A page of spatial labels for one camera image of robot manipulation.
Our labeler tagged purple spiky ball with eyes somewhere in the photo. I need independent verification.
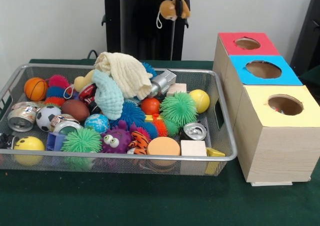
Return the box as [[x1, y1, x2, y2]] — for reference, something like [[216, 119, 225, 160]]
[[101, 123, 133, 154]]

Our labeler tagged cream knitted cloth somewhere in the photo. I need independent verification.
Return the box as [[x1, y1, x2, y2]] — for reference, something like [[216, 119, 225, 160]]
[[94, 52, 154, 100]]

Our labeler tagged brown plush toy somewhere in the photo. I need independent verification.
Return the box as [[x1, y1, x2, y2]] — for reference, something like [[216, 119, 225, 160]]
[[156, 0, 191, 29]]

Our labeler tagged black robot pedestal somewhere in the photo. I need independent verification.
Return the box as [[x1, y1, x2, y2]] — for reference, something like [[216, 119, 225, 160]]
[[96, 0, 202, 61]]

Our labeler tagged mint green knitted cloth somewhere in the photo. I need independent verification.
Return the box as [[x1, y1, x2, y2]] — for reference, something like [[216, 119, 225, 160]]
[[92, 70, 125, 120]]

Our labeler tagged plain yellow ball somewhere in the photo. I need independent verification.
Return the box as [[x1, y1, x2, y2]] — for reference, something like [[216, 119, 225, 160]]
[[188, 89, 211, 113]]

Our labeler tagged black cable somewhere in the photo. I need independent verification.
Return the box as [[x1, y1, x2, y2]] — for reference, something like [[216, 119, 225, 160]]
[[87, 49, 101, 60]]

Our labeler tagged black chair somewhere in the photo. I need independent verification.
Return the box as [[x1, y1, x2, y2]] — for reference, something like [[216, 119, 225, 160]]
[[290, 0, 320, 77]]

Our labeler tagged clear mesh bin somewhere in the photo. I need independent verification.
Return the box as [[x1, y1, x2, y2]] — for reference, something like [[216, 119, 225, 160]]
[[0, 63, 238, 176]]

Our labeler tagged yellow smiley ball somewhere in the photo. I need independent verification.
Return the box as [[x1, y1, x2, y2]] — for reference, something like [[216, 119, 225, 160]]
[[13, 136, 46, 166]]

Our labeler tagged green spiky ball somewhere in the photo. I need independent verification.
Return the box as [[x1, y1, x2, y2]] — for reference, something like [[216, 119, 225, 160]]
[[61, 128, 103, 167], [160, 92, 199, 128]]

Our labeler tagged small orange basketball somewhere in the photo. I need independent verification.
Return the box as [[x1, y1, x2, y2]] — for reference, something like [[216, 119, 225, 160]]
[[24, 77, 49, 101]]

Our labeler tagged wooden box with three holes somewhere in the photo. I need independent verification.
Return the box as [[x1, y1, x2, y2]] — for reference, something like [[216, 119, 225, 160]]
[[212, 32, 320, 186]]

